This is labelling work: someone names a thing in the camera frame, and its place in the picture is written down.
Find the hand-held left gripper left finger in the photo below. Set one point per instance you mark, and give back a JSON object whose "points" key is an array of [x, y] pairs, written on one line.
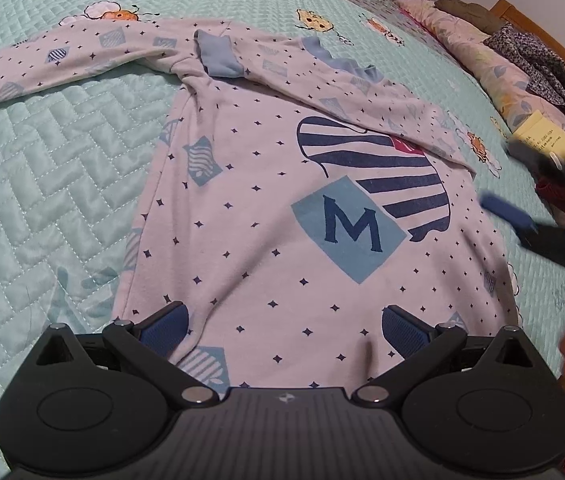
{"points": [[167, 327]]}

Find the yellow paper sheet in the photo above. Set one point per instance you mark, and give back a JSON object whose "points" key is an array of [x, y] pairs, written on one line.
{"points": [[542, 135]]}

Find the grey patterned garment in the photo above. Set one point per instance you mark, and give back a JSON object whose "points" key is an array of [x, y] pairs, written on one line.
{"points": [[537, 65]]}

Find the wooden headboard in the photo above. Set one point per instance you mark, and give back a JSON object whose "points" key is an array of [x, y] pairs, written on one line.
{"points": [[542, 30]]}

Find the white printed pajama top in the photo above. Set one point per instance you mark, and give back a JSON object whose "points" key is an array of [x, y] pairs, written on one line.
{"points": [[262, 185]]}

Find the dark red garment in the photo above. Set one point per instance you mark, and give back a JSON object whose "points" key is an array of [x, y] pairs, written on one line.
{"points": [[559, 202]]}

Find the green quilted bedspread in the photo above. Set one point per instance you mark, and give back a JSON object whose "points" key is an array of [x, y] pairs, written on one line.
{"points": [[62, 185]]}

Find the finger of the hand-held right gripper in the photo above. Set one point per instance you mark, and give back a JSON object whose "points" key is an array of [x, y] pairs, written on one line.
{"points": [[552, 162], [507, 210]]}

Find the pink floral pillow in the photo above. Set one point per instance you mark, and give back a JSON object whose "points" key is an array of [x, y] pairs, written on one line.
{"points": [[472, 55]]}

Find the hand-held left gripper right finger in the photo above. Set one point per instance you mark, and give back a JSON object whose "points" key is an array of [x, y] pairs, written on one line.
{"points": [[402, 330]]}

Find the olive green garment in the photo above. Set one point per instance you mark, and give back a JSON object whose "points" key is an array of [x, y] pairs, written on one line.
{"points": [[467, 12]]}

